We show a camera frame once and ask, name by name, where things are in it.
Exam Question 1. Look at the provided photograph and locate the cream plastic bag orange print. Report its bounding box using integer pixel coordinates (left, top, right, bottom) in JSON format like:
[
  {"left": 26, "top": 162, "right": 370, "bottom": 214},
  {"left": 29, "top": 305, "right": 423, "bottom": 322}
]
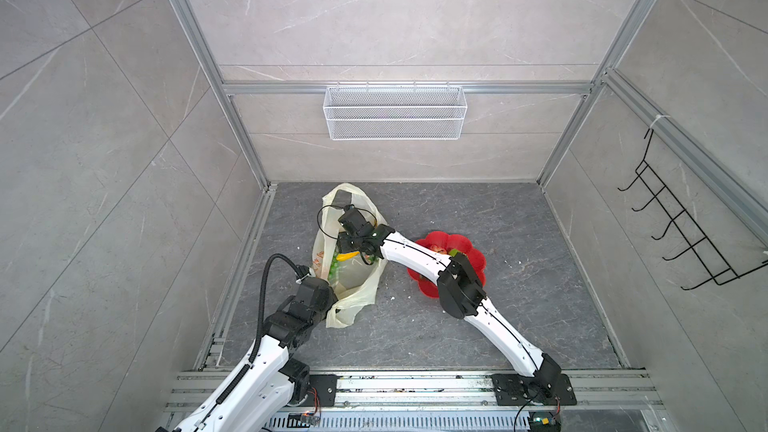
[{"left": 311, "top": 183, "right": 387, "bottom": 328}]

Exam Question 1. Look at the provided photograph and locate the red flower-shaped plastic bowl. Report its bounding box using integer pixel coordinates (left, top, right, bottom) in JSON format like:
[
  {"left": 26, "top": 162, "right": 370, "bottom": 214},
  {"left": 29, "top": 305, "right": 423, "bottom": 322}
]
[{"left": 407, "top": 231, "right": 486, "bottom": 299}]

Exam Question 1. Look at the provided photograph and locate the yellow fake banana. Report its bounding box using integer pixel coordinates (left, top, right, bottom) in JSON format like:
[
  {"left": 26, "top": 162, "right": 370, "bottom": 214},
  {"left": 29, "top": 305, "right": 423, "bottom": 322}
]
[{"left": 335, "top": 251, "right": 360, "bottom": 262}]

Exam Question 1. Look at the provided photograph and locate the green fake grape bunch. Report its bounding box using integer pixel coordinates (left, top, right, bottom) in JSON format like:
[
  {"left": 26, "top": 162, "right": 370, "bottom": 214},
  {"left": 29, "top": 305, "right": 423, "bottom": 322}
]
[{"left": 328, "top": 254, "right": 338, "bottom": 282}]

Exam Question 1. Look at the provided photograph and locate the red fake apple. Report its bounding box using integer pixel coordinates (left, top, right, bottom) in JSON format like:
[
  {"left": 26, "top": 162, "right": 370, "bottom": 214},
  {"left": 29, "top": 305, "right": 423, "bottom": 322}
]
[{"left": 429, "top": 244, "right": 449, "bottom": 255}]

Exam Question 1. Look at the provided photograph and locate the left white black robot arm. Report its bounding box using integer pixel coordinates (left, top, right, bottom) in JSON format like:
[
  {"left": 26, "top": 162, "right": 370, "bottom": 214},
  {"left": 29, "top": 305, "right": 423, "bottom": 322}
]
[{"left": 175, "top": 277, "right": 336, "bottom": 431}]

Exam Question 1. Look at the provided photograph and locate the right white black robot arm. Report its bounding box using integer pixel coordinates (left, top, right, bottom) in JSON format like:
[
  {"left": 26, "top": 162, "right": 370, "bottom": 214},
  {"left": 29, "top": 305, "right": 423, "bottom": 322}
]
[{"left": 337, "top": 205, "right": 562, "bottom": 400}]

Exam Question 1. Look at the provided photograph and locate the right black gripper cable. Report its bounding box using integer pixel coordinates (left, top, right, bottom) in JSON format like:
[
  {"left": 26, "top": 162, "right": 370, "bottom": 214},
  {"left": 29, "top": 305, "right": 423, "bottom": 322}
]
[{"left": 316, "top": 203, "right": 379, "bottom": 266}]

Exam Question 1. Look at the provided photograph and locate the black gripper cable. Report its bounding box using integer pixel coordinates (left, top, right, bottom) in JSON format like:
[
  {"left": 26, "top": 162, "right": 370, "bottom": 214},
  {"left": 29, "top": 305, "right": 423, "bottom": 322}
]
[
  {"left": 316, "top": 203, "right": 379, "bottom": 266},
  {"left": 248, "top": 253, "right": 307, "bottom": 364}
]

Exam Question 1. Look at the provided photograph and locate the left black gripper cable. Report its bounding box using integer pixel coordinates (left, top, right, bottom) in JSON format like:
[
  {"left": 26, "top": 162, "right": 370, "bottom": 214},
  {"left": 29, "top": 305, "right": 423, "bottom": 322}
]
[{"left": 248, "top": 253, "right": 307, "bottom": 364}]

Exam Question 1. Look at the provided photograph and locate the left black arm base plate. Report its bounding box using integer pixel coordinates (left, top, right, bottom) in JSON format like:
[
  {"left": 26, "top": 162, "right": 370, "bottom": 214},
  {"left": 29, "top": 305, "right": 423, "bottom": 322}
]
[{"left": 291, "top": 374, "right": 340, "bottom": 408}]

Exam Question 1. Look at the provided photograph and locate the white wire mesh basket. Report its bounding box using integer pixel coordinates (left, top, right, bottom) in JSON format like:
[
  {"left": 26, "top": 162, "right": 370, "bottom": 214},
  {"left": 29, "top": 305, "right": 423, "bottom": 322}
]
[{"left": 323, "top": 85, "right": 468, "bottom": 141}]

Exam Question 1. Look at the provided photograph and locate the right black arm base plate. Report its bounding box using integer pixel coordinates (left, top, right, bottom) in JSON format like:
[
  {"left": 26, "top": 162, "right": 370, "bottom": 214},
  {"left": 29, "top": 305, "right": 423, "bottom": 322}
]
[{"left": 490, "top": 374, "right": 578, "bottom": 406}]

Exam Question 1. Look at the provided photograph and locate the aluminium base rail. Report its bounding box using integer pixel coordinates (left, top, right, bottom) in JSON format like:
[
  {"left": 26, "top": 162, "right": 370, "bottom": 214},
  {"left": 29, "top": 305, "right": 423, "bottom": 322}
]
[{"left": 158, "top": 370, "right": 667, "bottom": 432}]

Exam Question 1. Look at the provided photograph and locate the black wire hook rack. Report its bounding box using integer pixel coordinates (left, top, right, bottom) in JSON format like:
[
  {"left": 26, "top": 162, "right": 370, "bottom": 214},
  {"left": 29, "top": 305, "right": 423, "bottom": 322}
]
[{"left": 617, "top": 128, "right": 767, "bottom": 291}]

